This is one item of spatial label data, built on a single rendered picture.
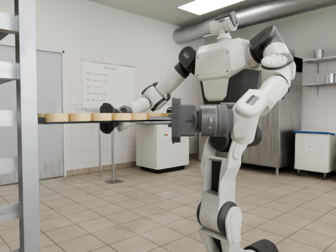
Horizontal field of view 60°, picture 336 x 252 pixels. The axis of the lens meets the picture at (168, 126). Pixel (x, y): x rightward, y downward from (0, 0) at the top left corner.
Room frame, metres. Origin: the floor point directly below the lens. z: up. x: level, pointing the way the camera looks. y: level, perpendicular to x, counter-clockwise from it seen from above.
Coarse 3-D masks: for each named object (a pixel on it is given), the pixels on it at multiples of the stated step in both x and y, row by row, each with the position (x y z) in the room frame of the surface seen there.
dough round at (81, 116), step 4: (72, 116) 0.68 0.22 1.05; (76, 116) 0.68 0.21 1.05; (80, 116) 0.68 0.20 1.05; (84, 116) 0.68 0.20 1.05; (88, 116) 0.69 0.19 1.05; (72, 120) 0.68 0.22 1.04; (76, 120) 0.68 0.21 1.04; (80, 120) 0.68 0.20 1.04; (84, 120) 0.68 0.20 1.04; (88, 120) 0.70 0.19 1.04
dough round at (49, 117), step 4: (44, 116) 0.65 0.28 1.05; (48, 116) 0.64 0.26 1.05; (52, 116) 0.64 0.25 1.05; (56, 116) 0.64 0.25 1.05; (60, 116) 0.65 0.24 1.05; (64, 116) 0.65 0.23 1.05; (48, 120) 0.64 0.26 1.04; (52, 120) 0.64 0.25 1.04; (56, 120) 0.64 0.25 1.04; (60, 120) 0.65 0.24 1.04; (64, 120) 0.65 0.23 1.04
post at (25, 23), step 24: (24, 0) 0.54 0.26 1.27; (24, 24) 0.54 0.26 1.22; (24, 48) 0.54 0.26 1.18; (24, 72) 0.54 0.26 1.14; (24, 96) 0.54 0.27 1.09; (24, 120) 0.54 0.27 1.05; (24, 144) 0.54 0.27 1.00; (24, 168) 0.54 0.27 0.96; (24, 192) 0.54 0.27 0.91; (24, 216) 0.54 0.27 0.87; (24, 240) 0.54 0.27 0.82
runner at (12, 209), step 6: (12, 204) 0.55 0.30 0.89; (18, 204) 0.56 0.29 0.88; (0, 210) 0.54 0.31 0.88; (6, 210) 0.54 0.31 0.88; (12, 210) 0.55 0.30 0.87; (18, 210) 0.56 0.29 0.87; (0, 216) 0.54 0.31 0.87; (6, 216) 0.54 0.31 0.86; (12, 216) 0.55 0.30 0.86; (18, 216) 0.56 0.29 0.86
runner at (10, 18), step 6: (0, 12) 0.54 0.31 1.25; (0, 18) 0.54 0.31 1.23; (6, 18) 0.55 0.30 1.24; (12, 18) 0.56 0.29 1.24; (0, 24) 0.54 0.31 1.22; (6, 24) 0.55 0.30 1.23; (12, 24) 0.56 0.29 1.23; (0, 30) 0.56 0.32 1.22; (6, 30) 0.56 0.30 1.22; (12, 30) 0.56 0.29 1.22
